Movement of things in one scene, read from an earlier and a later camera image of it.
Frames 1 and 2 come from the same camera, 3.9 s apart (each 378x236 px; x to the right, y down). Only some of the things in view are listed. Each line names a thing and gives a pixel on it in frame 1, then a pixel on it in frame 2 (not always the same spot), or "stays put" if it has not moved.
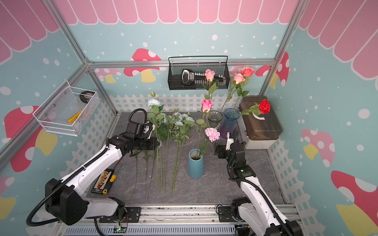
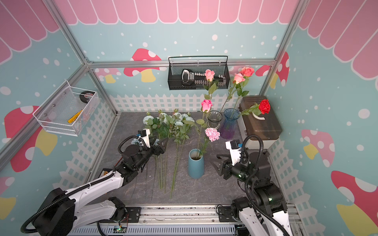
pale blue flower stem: x=180 y=126 stays put
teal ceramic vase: x=196 y=166 stays put
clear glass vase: x=214 y=117 stays put
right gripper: x=217 y=148 to x=225 y=163
